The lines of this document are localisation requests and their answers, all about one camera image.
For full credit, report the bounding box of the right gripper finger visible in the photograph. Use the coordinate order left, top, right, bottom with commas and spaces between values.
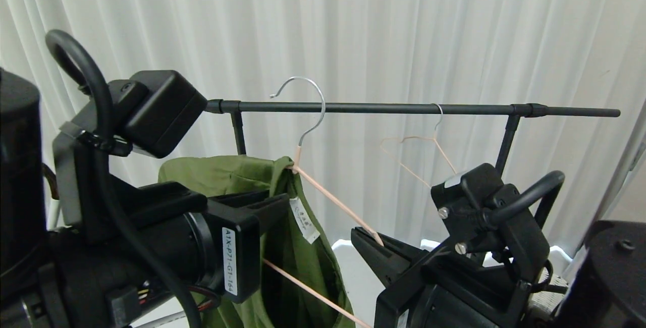
351, 230, 419, 287
351, 227, 429, 260

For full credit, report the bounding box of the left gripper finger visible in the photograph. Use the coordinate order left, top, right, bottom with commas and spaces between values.
221, 191, 292, 238

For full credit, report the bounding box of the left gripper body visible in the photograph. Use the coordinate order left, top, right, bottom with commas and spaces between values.
109, 182, 260, 303

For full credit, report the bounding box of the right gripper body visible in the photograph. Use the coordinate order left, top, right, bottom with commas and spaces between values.
374, 250, 538, 328

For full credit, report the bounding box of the pink clothes hanger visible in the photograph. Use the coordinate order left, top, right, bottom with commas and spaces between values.
262, 77, 385, 328
380, 103, 457, 188

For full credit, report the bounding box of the green printed shirt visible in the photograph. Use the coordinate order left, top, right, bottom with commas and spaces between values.
158, 155, 354, 328

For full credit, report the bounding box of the black clothes rack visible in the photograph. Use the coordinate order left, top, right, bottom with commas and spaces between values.
204, 99, 621, 177

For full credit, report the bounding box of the white curtain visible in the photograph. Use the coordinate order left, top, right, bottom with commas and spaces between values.
0, 0, 646, 268

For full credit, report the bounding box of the black cable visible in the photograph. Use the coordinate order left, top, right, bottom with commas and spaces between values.
44, 29, 203, 328
484, 171, 565, 228

